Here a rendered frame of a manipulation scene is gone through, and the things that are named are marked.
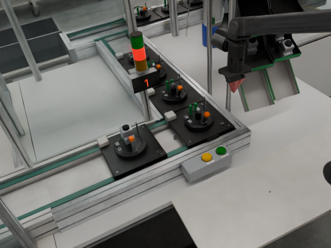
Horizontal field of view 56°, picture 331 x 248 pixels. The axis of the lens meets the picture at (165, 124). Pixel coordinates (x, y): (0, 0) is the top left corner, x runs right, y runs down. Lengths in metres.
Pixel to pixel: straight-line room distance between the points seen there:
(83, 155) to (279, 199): 0.84
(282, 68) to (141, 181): 0.87
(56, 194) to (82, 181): 0.11
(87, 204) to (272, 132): 0.92
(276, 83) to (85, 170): 0.97
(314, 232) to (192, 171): 1.25
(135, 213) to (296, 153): 0.76
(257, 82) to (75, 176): 0.93
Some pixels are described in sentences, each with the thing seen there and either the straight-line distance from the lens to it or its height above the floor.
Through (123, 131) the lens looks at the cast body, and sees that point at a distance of 1.29.
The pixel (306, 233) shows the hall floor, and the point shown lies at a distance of 2.30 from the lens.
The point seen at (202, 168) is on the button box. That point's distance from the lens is 1.27.
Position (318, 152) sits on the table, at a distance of 1.54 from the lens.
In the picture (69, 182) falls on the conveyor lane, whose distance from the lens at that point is 1.40.
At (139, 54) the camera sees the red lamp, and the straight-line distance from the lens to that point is 1.26.
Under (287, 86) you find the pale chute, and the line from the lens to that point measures 1.61.
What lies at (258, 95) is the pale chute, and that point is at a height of 1.03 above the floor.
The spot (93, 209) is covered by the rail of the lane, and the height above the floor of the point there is 0.91.
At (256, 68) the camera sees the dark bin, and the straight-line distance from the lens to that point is 1.38.
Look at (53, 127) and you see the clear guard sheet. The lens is 1.38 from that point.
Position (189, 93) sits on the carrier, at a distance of 1.64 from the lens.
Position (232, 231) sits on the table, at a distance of 1.23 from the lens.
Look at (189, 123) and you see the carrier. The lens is 1.40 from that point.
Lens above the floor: 1.92
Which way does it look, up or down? 40 degrees down
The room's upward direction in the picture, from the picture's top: 8 degrees counter-clockwise
